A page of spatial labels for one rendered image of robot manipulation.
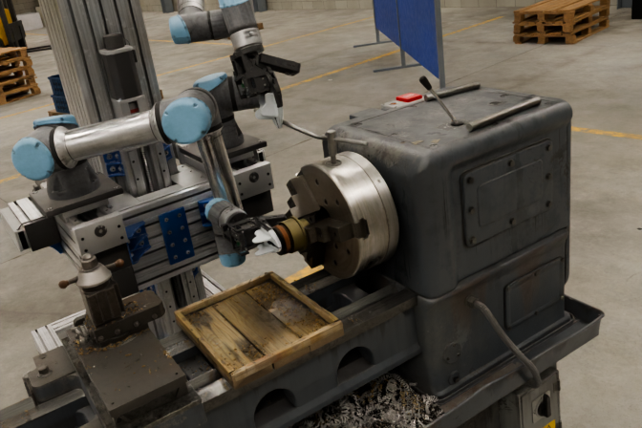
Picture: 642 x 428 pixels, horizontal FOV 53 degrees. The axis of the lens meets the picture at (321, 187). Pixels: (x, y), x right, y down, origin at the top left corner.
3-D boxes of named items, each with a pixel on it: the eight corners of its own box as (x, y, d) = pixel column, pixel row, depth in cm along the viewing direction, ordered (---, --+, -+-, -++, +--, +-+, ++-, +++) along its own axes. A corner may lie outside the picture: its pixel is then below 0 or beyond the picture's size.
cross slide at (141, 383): (128, 311, 170) (124, 296, 168) (190, 393, 136) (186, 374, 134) (64, 337, 162) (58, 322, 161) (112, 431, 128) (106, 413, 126)
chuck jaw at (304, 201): (324, 211, 173) (305, 173, 176) (331, 204, 169) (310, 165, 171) (288, 224, 168) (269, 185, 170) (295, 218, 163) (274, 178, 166)
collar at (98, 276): (106, 267, 152) (102, 255, 151) (116, 279, 146) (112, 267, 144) (72, 279, 148) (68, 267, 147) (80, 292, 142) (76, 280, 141)
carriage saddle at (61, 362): (140, 327, 173) (135, 308, 171) (210, 419, 136) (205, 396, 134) (23, 376, 159) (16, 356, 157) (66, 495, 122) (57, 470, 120)
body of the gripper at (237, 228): (243, 258, 163) (224, 243, 173) (272, 246, 167) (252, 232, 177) (237, 231, 161) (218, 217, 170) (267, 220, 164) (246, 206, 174)
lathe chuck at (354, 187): (323, 238, 192) (314, 139, 178) (391, 287, 168) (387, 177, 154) (297, 249, 188) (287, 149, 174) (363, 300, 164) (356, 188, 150)
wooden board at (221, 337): (273, 282, 187) (271, 269, 185) (345, 335, 158) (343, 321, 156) (176, 324, 173) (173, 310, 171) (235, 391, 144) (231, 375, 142)
